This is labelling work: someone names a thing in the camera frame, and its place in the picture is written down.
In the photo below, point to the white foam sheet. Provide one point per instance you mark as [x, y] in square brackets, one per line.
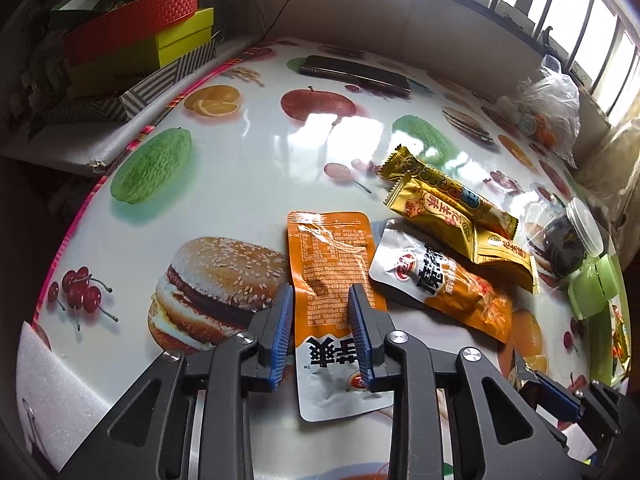
[55, 400]

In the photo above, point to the clear plastic bag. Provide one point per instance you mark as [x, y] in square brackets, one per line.
[555, 105]

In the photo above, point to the orange silver snack pouch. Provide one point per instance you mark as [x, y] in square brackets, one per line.
[450, 285]
[325, 260]

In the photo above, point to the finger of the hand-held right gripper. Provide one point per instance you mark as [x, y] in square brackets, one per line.
[524, 367]
[555, 395]

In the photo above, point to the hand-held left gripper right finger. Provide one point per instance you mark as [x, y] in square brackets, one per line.
[357, 340]

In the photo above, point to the cream patterned curtain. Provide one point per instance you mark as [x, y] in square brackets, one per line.
[615, 160]

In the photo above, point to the long gold snack bar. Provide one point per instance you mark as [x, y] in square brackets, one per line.
[450, 191]

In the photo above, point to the black smartphone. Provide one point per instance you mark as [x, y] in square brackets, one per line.
[350, 74]

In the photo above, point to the red woven pattern box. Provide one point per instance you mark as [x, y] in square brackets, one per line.
[125, 25]

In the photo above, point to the green cardboard box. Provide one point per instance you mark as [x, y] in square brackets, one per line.
[600, 350]

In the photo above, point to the clear jar with white lid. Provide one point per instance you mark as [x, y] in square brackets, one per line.
[565, 240]

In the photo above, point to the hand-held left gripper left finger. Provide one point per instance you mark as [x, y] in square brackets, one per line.
[282, 340]

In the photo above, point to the green plastic jar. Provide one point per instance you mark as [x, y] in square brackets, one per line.
[595, 285]

